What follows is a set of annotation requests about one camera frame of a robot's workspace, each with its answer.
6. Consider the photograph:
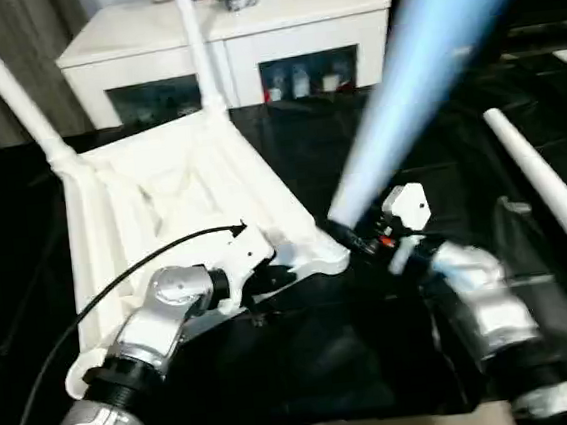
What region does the white plastic table top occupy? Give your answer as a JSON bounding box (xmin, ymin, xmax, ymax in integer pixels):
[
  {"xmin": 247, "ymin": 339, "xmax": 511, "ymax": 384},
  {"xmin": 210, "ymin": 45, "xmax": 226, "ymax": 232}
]
[{"xmin": 39, "ymin": 95, "xmax": 364, "ymax": 401}]

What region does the white plastic table leg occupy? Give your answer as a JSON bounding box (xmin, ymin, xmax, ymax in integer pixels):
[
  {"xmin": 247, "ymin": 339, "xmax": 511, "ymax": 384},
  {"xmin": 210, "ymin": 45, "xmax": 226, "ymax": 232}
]
[
  {"xmin": 304, "ymin": 0, "xmax": 567, "ymax": 233},
  {"xmin": 171, "ymin": 0, "xmax": 231, "ymax": 119},
  {"xmin": 0, "ymin": 0, "xmax": 80, "ymax": 174},
  {"xmin": 483, "ymin": 101, "xmax": 567, "ymax": 307}
]

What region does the black mat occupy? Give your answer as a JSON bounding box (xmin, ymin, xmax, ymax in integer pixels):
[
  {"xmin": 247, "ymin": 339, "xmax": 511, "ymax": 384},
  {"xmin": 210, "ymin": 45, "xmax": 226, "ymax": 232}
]
[{"xmin": 0, "ymin": 57, "xmax": 567, "ymax": 425}]

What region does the white cabinet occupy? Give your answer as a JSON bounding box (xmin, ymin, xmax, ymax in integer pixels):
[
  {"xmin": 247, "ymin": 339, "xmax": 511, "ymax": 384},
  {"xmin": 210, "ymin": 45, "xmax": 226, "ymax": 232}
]
[{"xmin": 49, "ymin": 0, "xmax": 402, "ymax": 134}]

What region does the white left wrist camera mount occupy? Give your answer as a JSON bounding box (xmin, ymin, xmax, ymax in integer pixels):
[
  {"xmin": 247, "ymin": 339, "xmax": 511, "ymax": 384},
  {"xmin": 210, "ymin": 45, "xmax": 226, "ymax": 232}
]
[{"xmin": 211, "ymin": 221, "xmax": 283, "ymax": 316}]

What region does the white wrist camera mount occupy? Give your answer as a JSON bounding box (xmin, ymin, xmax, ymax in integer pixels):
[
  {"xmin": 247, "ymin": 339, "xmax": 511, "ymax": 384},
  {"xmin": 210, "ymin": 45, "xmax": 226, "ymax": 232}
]
[
  {"xmin": 211, "ymin": 221, "xmax": 283, "ymax": 316},
  {"xmin": 377, "ymin": 180, "xmax": 440, "ymax": 278}
]

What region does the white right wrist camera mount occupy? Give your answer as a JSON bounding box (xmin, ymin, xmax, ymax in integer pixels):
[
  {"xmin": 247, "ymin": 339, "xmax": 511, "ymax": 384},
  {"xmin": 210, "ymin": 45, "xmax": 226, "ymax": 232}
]
[{"xmin": 377, "ymin": 180, "xmax": 440, "ymax": 278}]

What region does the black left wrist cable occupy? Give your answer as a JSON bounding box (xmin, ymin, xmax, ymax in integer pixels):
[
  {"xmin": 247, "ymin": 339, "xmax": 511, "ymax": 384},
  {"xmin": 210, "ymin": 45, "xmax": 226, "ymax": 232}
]
[{"xmin": 0, "ymin": 219, "xmax": 269, "ymax": 425}]

